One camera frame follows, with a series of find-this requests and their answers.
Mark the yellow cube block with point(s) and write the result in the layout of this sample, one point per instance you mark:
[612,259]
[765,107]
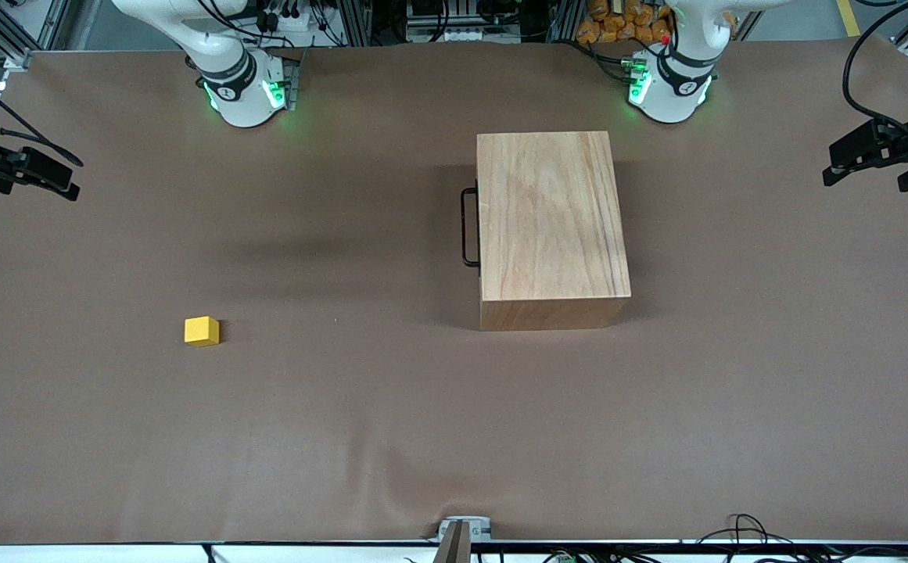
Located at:
[201,331]

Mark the wooden drawer cabinet box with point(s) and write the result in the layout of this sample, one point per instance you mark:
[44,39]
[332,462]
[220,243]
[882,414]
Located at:
[551,219]

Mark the orange packets pile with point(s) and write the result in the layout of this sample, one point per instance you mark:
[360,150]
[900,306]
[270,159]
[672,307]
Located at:
[618,22]

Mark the brown table mat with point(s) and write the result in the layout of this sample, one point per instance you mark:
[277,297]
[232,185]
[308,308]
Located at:
[344,430]

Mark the grey clamp bracket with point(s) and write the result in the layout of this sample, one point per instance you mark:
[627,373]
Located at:
[479,528]

